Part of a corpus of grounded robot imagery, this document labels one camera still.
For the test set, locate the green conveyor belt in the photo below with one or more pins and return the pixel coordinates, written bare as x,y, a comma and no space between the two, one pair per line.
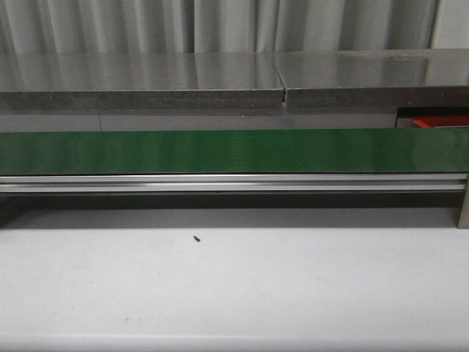
381,150

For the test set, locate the red plastic tray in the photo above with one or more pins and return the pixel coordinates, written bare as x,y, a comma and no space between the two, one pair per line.
456,121

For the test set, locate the grey right table slab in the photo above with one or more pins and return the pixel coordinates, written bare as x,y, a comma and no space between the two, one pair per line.
415,78

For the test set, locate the grey table slab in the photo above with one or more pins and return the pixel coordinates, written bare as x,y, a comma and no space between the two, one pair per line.
415,78
139,82

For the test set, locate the grey left table slab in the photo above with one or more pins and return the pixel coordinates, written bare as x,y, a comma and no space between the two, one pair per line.
139,82

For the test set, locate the right conveyor support leg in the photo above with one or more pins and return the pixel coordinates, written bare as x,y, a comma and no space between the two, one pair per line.
463,221

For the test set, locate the grey pleated curtain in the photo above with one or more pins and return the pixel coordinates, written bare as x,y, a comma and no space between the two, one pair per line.
67,27

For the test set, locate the aluminium conveyor frame rail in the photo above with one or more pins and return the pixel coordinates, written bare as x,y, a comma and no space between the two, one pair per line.
339,182

